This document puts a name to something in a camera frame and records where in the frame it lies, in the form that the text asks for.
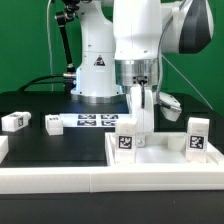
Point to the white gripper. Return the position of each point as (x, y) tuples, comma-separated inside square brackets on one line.
[(141, 107)]

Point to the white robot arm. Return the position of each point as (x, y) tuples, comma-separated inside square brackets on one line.
[(122, 46)]

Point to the sheet with fiducial markers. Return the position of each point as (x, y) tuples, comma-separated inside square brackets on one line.
[(90, 120)]

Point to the white U-shaped obstacle fence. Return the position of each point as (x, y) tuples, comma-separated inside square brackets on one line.
[(154, 177)]

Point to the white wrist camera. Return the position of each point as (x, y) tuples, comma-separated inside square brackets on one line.
[(170, 107)]

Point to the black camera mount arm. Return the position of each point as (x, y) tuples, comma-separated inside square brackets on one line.
[(62, 18)]

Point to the white square table top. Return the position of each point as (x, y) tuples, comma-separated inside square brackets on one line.
[(161, 148)]

